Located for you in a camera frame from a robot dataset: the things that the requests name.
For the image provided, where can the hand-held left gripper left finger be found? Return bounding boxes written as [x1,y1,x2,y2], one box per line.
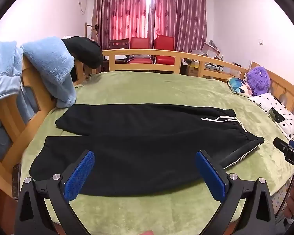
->
[15,149,96,235]

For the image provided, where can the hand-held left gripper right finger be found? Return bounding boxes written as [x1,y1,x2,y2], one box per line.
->
[195,150,277,235]

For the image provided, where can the black pants with white stripe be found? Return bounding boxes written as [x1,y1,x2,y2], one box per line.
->
[29,103,265,197]

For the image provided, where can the white flowered pillow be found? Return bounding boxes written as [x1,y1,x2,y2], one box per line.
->
[249,93,294,140]

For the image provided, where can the black flat device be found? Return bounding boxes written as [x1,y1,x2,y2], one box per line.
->
[268,107,286,122]

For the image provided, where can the star print bed sheet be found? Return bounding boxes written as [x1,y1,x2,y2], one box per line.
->
[271,180,292,214]

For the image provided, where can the purple plush toy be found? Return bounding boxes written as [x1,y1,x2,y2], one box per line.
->
[246,66,271,96]

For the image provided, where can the colourful geometric pillow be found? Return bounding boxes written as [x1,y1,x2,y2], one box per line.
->
[227,77,254,96]

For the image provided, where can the cardboard box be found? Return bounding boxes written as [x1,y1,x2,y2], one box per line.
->
[186,65,202,77]

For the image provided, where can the green fleece blanket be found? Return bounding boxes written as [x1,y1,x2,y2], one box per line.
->
[20,71,294,235]

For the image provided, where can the light blue fleece garment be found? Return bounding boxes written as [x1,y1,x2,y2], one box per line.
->
[0,40,24,104]
[21,37,77,108]

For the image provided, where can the pile of opened boxes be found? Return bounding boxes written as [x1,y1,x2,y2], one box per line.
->
[191,39,221,60]

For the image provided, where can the black garment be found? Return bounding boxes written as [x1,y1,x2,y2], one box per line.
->
[61,36,104,69]

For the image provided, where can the dark wooden chair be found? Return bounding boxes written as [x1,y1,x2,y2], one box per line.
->
[109,39,130,51]

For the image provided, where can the red chair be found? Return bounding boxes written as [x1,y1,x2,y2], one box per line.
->
[154,34,175,65]
[129,37,152,64]

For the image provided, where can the wooden rack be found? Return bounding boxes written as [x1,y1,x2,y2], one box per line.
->
[85,17,100,41]

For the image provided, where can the red flowered curtain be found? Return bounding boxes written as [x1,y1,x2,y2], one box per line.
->
[93,0,152,51]
[148,0,208,53]

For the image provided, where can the wooden bed frame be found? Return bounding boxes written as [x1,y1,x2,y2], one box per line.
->
[0,49,294,201]

